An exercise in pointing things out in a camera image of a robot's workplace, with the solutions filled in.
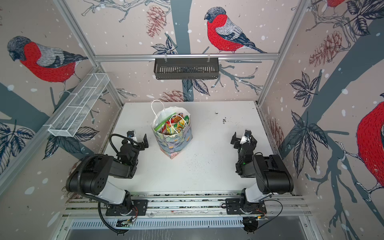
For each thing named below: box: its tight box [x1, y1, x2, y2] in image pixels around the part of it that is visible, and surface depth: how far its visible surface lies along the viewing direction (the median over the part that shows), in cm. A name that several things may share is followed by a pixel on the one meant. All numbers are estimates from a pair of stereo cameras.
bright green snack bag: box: [154, 112, 177, 133], surface depth 85 cm
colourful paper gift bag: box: [151, 106, 193, 160], surface depth 83 cm
